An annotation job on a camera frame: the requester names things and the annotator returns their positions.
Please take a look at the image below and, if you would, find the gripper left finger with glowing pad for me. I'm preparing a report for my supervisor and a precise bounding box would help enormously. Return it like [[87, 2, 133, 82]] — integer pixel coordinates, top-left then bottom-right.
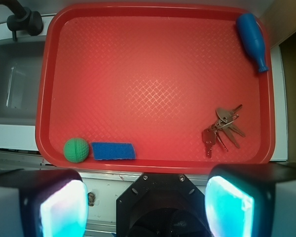
[[0, 169, 88, 237]]

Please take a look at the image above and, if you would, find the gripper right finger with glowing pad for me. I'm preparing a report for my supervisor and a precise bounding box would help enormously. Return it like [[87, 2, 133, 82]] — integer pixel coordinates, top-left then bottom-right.
[[205, 163, 296, 237]]

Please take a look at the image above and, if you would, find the silver key bunch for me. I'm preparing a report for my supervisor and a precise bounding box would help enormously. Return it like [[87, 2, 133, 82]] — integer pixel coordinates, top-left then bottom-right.
[[202, 104, 246, 158]]

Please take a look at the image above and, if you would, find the green golf ball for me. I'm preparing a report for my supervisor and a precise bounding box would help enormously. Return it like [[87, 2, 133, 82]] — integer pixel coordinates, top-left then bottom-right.
[[63, 138, 89, 163]]

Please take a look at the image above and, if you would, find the blue sponge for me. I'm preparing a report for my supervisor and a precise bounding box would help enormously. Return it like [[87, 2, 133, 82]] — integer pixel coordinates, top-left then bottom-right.
[[91, 142, 136, 160]]

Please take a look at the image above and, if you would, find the grey sink basin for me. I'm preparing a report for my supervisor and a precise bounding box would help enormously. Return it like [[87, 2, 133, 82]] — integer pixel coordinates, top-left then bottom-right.
[[0, 36, 46, 125]]

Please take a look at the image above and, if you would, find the red plastic tray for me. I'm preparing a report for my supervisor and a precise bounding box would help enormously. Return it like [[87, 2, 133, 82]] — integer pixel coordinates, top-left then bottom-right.
[[36, 2, 275, 174]]

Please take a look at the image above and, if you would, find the blue plastic bottle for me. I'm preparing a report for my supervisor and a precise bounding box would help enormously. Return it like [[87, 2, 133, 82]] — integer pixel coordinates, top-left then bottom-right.
[[236, 13, 269, 73]]

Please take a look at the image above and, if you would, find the dark grey faucet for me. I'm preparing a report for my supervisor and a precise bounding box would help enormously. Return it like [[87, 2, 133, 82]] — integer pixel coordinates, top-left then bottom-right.
[[0, 0, 43, 42]]

